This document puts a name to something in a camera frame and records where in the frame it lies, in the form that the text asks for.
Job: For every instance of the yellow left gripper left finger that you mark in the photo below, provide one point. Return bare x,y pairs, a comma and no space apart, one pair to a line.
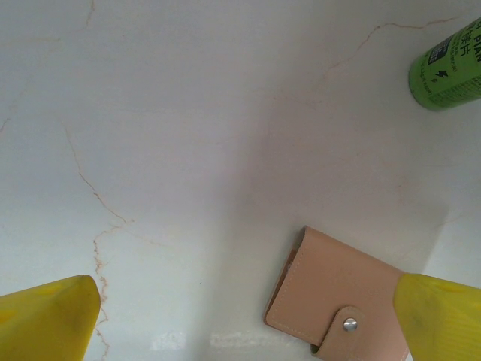
45,319

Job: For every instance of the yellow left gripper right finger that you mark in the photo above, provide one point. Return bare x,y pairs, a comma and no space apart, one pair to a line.
439,319

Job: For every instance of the green cylindrical bottle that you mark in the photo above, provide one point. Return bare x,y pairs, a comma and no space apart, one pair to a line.
451,71

